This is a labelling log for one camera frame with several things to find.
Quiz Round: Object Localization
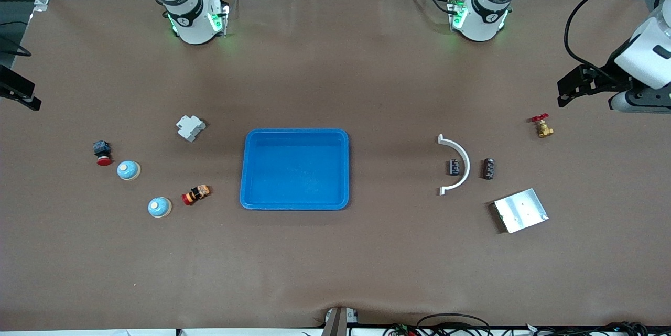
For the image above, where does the light blue dome bell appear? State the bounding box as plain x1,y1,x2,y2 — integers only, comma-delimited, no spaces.
117,160,141,181
147,197,172,219

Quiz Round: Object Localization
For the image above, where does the red mushroom pushbutton black base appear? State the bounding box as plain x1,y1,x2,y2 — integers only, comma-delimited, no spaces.
93,140,113,167

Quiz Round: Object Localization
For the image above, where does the silver metal plate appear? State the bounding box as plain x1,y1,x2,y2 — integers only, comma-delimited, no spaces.
493,188,549,234

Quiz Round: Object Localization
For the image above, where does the white circuit breaker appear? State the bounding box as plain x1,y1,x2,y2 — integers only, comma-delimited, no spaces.
176,115,207,143

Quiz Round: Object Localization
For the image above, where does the red emergency stop orange body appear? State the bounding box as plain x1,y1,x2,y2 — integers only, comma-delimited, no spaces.
181,185,211,207

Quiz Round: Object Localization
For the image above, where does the blue plastic tray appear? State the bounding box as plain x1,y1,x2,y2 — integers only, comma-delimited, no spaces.
240,128,350,211

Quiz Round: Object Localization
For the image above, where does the grey table edge clamp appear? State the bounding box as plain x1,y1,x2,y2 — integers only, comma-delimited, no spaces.
321,306,360,336

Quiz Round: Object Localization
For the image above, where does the brass valve red handle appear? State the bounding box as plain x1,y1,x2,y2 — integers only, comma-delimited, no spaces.
531,113,555,139

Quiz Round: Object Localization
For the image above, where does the white curved arc bracket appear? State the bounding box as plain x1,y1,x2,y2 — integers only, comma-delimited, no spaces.
437,134,471,196

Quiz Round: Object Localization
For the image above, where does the black cable bundle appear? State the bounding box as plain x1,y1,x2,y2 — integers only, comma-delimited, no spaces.
524,321,671,336

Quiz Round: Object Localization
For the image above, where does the black looped cable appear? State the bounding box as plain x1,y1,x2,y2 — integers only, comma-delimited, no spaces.
417,313,492,336

